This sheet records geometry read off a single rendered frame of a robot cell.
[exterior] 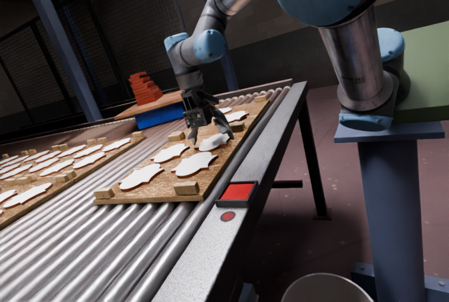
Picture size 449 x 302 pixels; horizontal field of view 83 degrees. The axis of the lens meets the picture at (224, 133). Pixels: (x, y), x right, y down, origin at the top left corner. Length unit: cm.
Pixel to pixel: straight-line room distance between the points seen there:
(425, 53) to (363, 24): 56
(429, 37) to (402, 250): 72
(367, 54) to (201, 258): 45
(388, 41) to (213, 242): 61
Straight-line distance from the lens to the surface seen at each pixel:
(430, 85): 95
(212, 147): 80
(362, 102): 65
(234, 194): 55
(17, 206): 109
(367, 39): 50
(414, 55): 101
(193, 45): 68
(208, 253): 46
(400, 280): 127
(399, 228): 110
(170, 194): 63
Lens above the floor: 121
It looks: 17 degrees down
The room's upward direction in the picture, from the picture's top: 16 degrees counter-clockwise
